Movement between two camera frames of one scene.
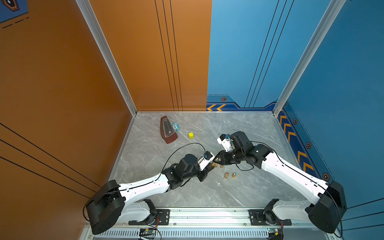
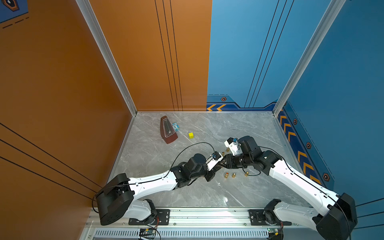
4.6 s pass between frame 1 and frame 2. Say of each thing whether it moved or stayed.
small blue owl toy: stayed
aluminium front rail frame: stayed
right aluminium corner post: stayed
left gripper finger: moved
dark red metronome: stayed
